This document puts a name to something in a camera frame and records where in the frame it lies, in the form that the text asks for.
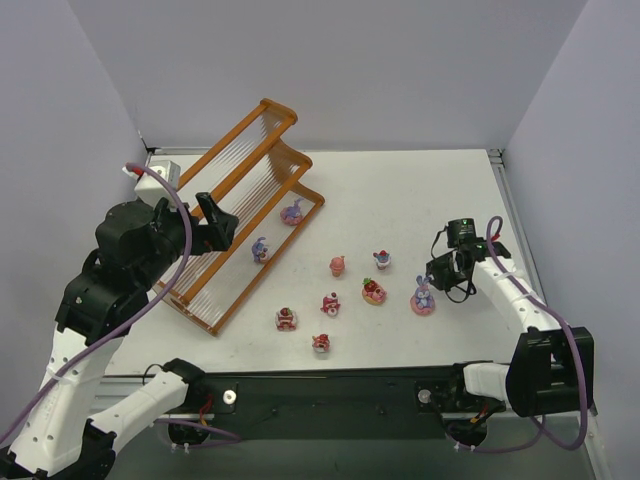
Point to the red strawberry cake toy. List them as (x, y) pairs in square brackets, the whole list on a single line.
[(286, 319)]

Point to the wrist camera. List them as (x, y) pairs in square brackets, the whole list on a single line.
[(494, 229), (148, 189)]

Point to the blue cupcake toy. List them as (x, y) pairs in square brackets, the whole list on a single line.
[(382, 259)]

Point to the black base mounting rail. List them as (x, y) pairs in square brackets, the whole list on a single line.
[(349, 404)]

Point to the pink ice cream toy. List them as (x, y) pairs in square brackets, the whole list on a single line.
[(337, 266)]

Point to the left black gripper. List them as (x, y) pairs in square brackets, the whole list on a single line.
[(198, 236)]

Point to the pink bear cupcake toy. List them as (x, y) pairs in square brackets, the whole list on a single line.
[(321, 344)]

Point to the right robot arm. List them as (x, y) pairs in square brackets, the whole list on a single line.
[(552, 368)]

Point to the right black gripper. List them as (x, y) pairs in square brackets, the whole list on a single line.
[(442, 272)]

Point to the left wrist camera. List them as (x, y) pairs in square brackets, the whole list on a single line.
[(148, 189)]

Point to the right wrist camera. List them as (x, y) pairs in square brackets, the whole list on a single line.
[(494, 229)]

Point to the purple bunny sitting donut toy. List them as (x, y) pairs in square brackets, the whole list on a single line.
[(422, 301)]

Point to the small purple bunny toy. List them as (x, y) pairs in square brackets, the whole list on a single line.
[(260, 251)]

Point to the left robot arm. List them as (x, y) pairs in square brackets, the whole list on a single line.
[(137, 244)]

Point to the strawberry bear donut toy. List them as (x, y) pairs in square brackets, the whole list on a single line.
[(372, 292)]

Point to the pink bear cake toy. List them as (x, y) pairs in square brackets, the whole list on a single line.
[(331, 304)]

